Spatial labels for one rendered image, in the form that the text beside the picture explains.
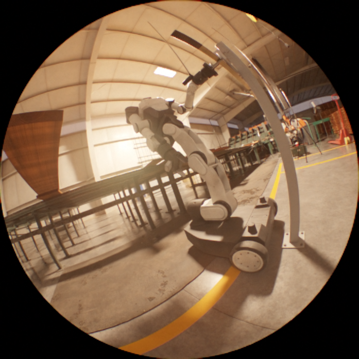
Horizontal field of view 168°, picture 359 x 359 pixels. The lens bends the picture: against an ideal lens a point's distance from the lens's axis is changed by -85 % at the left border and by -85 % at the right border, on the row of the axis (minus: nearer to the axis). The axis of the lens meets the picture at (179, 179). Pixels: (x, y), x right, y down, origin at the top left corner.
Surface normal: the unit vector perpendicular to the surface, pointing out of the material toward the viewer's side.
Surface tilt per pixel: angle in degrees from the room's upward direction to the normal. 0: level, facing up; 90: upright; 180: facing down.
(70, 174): 93
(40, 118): 90
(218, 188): 90
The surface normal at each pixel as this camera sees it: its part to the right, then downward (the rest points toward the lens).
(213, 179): -0.37, 0.54
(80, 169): 0.61, -0.16
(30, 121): 0.80, -0.26
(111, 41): 0.40, 0.91
